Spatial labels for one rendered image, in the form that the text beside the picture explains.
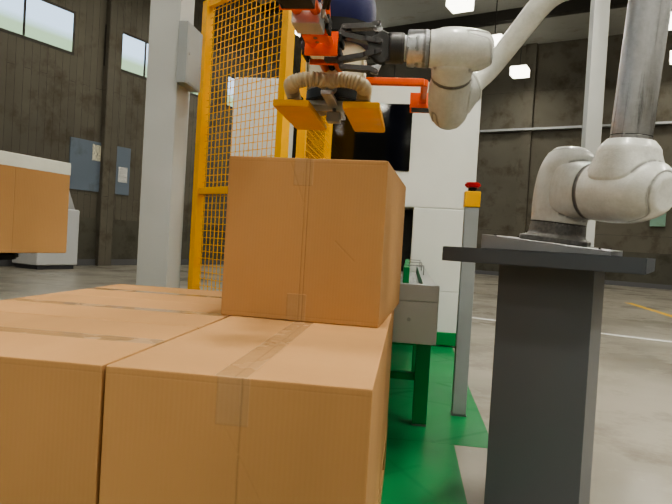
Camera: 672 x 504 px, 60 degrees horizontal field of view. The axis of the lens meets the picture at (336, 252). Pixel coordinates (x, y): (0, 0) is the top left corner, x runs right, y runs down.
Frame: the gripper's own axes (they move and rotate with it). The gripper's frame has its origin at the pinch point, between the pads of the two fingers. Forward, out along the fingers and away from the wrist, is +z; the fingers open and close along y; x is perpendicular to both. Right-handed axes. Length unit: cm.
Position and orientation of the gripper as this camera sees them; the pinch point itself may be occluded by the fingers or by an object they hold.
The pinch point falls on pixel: (324, 47)
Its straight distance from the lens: 155.1
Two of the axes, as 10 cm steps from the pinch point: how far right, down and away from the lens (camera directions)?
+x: 1.2, -0.1, 9.9
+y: -0.6, 10.0, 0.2
